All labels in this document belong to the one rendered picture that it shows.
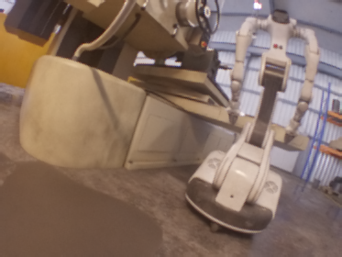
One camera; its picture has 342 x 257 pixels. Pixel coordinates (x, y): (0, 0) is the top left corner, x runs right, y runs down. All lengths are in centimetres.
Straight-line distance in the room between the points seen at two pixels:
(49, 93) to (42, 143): 29
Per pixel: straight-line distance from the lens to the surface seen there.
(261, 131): 110
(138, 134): 122
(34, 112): 104
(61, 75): 94
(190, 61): 166
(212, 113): 149
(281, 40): 127
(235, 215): 80
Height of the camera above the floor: 47
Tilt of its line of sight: 3 degrees down
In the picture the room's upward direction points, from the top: 20 degrees clockwise
